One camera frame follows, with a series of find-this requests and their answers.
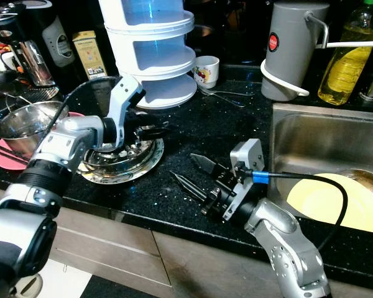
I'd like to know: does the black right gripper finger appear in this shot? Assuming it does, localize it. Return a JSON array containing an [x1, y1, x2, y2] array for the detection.
[[170, 171, 212, 203], [190, 153, 228, 179]]

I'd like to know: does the round steel steamer tray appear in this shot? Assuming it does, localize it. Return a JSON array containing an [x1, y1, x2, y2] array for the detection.
[[78, 133, 165, 185]]

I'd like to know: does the steel fork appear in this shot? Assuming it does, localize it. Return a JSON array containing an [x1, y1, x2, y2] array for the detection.
[[202, 90, 246, 109], [202, 87, 254, 97]]

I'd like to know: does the white printed mug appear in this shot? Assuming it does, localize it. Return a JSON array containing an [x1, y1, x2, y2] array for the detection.
[[193, 55, 220, 89]]

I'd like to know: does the white tiered storage container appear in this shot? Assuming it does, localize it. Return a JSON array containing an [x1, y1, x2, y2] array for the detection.
[[98, 0, 196, 111]]

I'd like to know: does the plain yellow plate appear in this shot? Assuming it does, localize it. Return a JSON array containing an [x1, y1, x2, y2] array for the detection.
[[286, 173, 373, 235]]

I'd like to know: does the steel mixing bowl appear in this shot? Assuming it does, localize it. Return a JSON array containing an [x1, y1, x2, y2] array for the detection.
[[0, 101, 69, 159]]

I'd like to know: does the stainless steel sink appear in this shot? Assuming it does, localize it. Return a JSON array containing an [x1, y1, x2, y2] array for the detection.
[[269, 102, 373, 235]]

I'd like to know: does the dark wooden chopstick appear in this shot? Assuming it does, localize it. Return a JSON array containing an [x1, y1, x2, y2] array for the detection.
[[0, 150, 35, 164], [0, 146, 35, 161]]

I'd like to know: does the black jug with round label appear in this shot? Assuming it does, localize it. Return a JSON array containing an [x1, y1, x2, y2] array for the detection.
[[34, 9, 75, 68]]

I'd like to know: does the pink plate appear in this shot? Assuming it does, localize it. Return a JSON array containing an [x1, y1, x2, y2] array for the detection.
[[0, 112, 85, 171]]

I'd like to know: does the black chrome coffee maker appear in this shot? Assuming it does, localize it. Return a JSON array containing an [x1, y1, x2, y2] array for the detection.
[[0, 3, 39, 88]]

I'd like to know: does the steel pan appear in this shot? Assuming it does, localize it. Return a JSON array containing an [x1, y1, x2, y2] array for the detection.
[[329, 168, 373, 199]]

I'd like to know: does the yellow cooking oil bottle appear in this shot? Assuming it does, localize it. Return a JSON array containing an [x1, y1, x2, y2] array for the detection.
[[317, 0, 373, 106]]

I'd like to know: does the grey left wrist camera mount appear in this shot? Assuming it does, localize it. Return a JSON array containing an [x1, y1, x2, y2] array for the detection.
[[109, 74, 145, 150]]

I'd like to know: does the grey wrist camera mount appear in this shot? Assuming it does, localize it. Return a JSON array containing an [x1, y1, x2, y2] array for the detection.
[[223, 138, 265, 221], [109, 74, 145, 150]]

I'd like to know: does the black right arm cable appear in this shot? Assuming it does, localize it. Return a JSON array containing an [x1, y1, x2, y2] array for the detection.
[[252, 171, 350, 252]]

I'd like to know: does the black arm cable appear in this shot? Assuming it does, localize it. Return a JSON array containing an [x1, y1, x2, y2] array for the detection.
[[252, 171, 350, 252], [47, 76, 119, 150]]

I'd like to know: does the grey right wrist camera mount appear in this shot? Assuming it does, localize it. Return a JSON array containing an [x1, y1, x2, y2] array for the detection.
[[223, 138, 265, 221]]

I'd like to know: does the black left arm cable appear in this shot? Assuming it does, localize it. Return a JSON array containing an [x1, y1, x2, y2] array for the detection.
[[47, 76, 119, 150]]

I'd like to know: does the metal wire rack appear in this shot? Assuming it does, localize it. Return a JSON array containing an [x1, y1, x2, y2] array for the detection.
[[0, 81, 60, 119]]

